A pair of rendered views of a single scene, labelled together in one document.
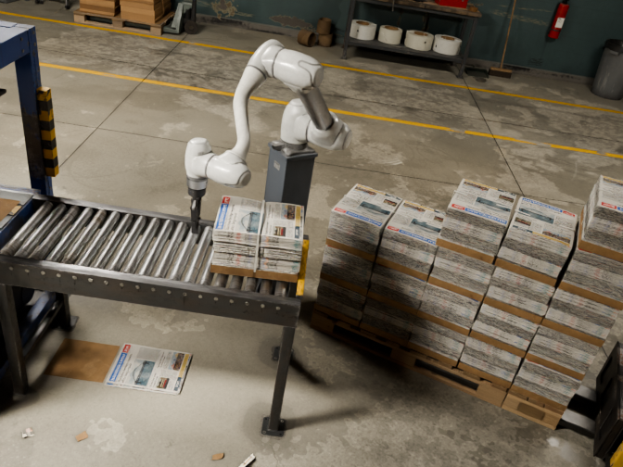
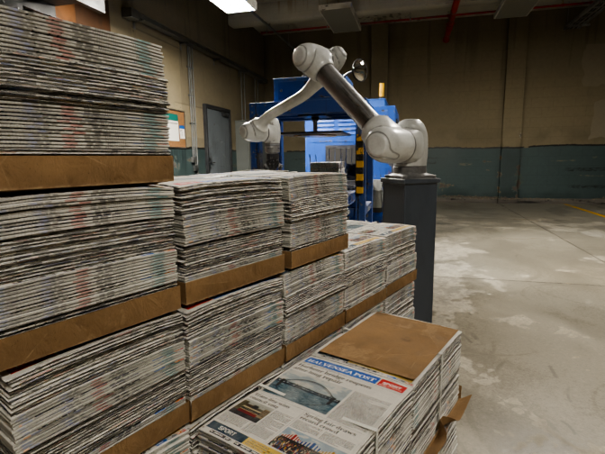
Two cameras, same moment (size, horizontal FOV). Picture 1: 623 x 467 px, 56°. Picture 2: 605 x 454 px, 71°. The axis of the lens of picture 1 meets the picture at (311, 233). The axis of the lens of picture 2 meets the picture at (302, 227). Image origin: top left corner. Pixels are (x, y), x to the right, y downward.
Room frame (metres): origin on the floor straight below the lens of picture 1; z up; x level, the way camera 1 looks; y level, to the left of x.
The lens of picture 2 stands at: (3.05, -1.94, 1.10)
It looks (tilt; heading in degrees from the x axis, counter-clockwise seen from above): 9 degrees down; 107
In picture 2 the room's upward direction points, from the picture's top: 1 degrees counter-clockwise
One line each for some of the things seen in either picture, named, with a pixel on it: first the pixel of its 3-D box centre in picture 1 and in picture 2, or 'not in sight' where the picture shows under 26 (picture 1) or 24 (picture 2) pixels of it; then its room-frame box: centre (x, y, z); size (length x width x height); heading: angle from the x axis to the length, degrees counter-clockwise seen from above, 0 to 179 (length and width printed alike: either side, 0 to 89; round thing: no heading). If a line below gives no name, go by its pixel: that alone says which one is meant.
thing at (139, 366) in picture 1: (150, 367); not in sight; (2.13, 0.71, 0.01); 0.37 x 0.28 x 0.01; 92
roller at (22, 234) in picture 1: (27, 230); not in sight; (2.11, 1.26, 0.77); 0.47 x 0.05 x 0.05; 2
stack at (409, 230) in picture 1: (426, 291); (295, 366); (2.65, -0.69, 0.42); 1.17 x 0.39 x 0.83; 71
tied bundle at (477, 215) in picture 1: (476, 219); (267, 213); (2.61, -0.81, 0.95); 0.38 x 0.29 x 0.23; 162
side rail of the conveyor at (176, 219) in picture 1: (171, 227); not in sight; (2.38, 0.68, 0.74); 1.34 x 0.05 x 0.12; 92
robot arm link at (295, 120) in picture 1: (298, 119); (410, 142); (2.96, 0.17, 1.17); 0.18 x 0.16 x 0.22; 66
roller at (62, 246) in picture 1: (69, 236); not in sight; (2.11, 1.07, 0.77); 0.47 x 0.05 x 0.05; 2
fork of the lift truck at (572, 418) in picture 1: (499, 390); not in sight; (2.35, -1.17, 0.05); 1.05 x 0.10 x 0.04; 71
